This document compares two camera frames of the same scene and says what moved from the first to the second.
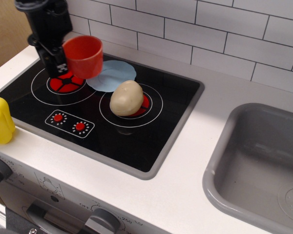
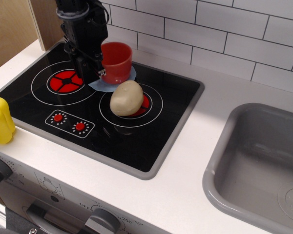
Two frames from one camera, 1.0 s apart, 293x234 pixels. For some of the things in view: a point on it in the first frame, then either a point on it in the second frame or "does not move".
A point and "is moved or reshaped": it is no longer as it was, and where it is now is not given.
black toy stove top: [70, 113] does not move
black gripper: [50, 28] → [84, 36]
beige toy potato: [126, 98] does not move
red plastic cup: [85, 56] is moved or reshaped
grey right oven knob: [102, 221] does not move
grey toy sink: [256, 168] does not move
